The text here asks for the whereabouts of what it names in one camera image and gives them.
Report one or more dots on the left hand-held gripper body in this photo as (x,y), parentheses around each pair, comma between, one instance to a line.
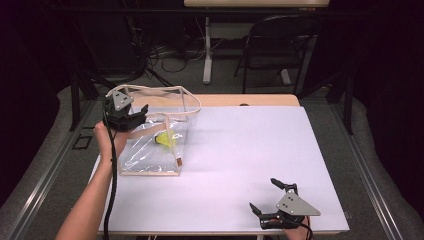
(120,113)

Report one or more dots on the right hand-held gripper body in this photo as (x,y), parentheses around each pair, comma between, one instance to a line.
(295,205)

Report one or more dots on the yellow shuttlecock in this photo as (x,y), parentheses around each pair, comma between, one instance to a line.
(166,140)

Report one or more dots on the transparent bag with beige trim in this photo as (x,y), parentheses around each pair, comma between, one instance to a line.
(150,160)

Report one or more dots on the person's right hand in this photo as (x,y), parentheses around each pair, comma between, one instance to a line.
(298,235)

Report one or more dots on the person's left hand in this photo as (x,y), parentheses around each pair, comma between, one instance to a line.
(106,143)

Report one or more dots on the white board mat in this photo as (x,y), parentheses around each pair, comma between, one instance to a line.
(260,150)

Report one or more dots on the black metal stand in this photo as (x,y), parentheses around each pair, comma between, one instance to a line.
(348,106)
(75,100)

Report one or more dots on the white-legged desk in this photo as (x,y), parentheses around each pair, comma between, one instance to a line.
(207,50)

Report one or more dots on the wooden table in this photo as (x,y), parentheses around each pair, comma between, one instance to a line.
(233,100)

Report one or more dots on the black chair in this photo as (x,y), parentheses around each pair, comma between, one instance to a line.
(283,26)

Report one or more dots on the metal floor rail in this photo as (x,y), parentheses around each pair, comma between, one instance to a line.
(365,170)
(53,166)

